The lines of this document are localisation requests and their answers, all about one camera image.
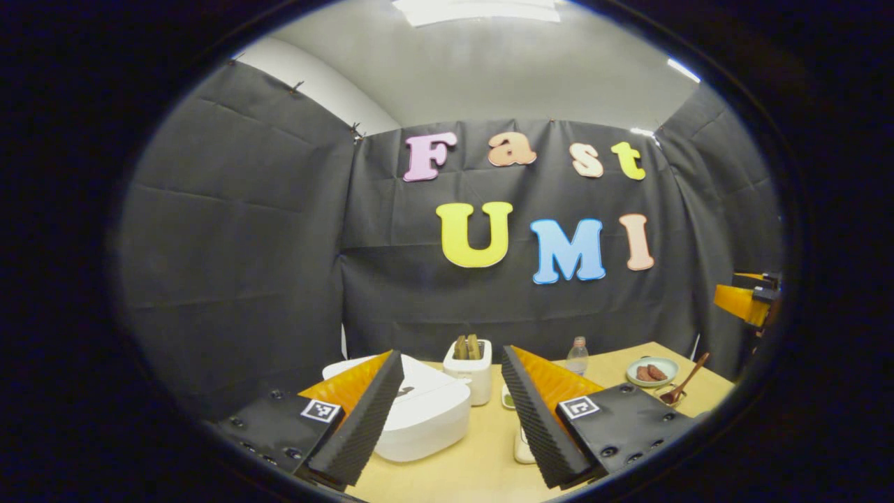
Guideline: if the black backdrop cloth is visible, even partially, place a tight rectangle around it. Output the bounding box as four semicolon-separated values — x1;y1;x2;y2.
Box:
115;59;786;420

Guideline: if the pale green plate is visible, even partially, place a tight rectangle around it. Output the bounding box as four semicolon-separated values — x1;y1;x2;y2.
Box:
626;356;680;388

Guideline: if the brown wooden spoon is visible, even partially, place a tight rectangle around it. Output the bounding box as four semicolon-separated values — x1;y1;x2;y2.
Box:
660;351;710;406

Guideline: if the ceiling light panel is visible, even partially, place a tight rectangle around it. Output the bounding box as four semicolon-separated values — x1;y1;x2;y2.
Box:
391;0;563;27

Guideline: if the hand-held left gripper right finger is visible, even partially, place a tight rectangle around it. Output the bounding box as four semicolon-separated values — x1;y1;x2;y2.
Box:
501;345;699;488

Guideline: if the white rice cooker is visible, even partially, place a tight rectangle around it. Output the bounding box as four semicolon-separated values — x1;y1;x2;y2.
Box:
323;355;472;463

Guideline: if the clear plastic bottle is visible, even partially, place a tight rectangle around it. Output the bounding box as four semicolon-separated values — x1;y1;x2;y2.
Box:
564;336;589;377

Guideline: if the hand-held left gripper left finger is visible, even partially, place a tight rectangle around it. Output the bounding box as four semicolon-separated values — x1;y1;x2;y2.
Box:
213;349;404;488

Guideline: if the white toaster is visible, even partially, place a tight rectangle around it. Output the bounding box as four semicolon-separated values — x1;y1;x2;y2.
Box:
444;339;493;407

